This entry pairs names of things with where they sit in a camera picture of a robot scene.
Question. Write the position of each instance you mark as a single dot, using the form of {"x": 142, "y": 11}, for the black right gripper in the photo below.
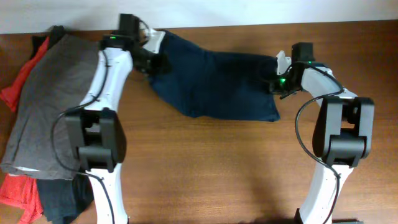
{"x": 274, "y": 89}

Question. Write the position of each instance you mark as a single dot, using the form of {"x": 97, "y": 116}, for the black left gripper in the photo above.
{"x": 158, "y": 68}

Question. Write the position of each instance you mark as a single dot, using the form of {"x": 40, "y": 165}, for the navy blue shorts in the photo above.
{"x": 222, "y": 85}

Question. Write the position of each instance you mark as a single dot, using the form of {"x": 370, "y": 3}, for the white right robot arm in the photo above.
{"x": 343, "y": 131}

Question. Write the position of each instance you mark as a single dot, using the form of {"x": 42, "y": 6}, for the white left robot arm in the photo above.
{"x": 95, "y": 132}

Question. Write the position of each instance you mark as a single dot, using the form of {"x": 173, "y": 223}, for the grey shorts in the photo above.
{"x": 38, "y": 145}

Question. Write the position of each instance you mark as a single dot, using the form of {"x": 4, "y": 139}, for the black garment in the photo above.
{"x": 62, "y": 199}

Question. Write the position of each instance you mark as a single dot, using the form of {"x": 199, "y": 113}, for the red garment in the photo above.
{"x": 22, "y": 191}

